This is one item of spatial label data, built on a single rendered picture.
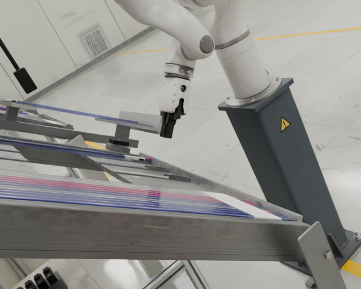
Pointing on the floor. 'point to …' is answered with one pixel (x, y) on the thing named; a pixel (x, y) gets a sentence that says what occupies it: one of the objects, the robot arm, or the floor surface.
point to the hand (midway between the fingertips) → (167, 131)
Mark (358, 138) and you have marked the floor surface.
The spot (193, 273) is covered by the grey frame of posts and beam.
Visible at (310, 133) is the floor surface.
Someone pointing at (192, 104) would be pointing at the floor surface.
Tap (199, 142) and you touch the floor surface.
